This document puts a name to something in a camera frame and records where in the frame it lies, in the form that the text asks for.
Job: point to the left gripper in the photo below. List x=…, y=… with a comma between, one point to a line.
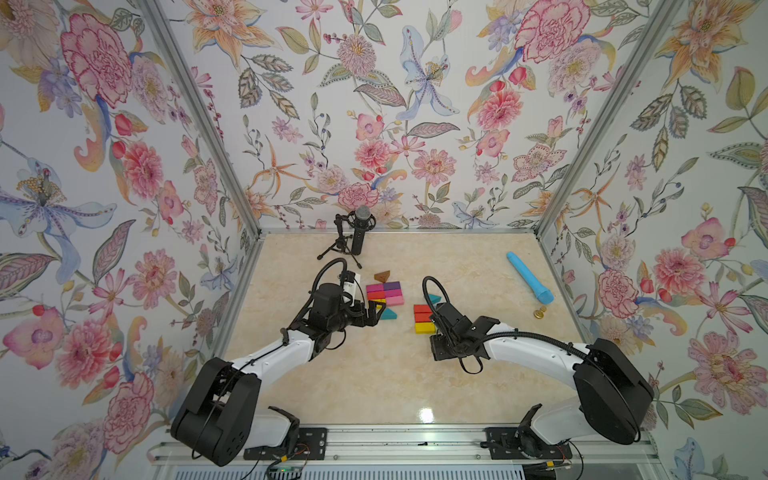
x=370, y=317

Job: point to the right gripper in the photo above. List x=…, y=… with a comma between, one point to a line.
x=436, y=347

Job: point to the brown triangle block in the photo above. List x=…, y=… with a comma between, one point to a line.
x=383, y=276

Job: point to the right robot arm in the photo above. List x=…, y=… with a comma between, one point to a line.
x=611, y=397

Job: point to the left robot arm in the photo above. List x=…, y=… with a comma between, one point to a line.
x=219, y=417

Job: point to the black microphone on tripod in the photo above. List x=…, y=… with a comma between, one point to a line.
x=351, y=230

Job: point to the light blue cylinder toy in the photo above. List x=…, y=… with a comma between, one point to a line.
x=541, y=292

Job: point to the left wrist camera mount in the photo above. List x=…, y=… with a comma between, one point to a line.
x=351, y=285

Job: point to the aluminium front rail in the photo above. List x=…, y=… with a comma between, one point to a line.
x=456, y=444

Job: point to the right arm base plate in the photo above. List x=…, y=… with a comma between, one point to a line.
x=512, y=443

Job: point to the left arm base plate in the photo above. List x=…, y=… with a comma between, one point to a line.
x=306, y=443

